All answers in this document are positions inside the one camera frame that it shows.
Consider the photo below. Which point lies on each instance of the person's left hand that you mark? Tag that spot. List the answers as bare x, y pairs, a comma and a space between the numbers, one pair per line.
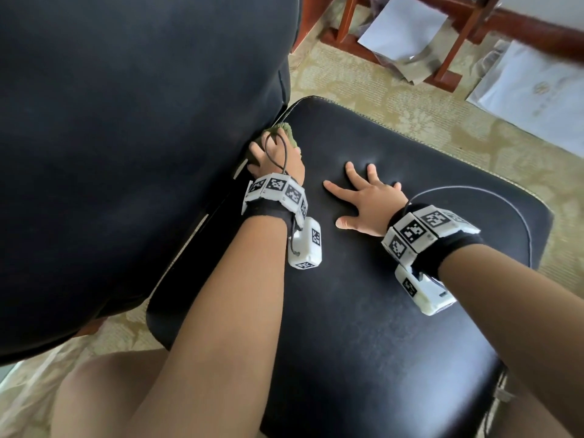
278, 164

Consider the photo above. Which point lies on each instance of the person's right hand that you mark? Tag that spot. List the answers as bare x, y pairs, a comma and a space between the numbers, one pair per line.
370, 200

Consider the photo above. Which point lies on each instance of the green cleaning cloth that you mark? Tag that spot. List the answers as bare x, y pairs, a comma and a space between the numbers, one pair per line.
283, 132

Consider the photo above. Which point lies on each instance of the black leather chair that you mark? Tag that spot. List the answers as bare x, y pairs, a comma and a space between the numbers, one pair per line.
137, 132

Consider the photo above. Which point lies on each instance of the person's right forearm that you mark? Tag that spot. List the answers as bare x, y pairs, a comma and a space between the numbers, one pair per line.
520, 324

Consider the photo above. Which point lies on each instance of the person's left forearm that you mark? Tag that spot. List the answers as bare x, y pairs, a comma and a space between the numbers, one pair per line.
201, 351

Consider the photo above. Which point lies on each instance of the person's right leg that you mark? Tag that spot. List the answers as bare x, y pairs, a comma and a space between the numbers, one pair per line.
529, 419

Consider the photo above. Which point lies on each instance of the white marker left wristband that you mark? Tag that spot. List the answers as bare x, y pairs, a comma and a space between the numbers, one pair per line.
272, 194

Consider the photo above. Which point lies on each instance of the white marker wristband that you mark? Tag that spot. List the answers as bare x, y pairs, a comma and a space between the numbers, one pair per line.
424, 234
272, 194

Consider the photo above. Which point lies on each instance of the white marker right wristband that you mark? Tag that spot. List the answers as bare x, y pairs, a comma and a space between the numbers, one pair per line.
424, 234

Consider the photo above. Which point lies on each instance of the wooden luggage rack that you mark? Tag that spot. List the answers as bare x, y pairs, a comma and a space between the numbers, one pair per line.
429, 36

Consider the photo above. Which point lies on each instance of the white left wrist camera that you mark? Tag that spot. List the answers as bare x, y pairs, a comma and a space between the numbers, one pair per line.
306, 246

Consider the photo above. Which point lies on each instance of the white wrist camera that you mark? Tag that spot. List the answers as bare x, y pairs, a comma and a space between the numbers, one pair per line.
306, 246
422, 292

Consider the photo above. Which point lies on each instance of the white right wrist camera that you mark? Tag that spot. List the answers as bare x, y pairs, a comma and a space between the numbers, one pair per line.
422, 292

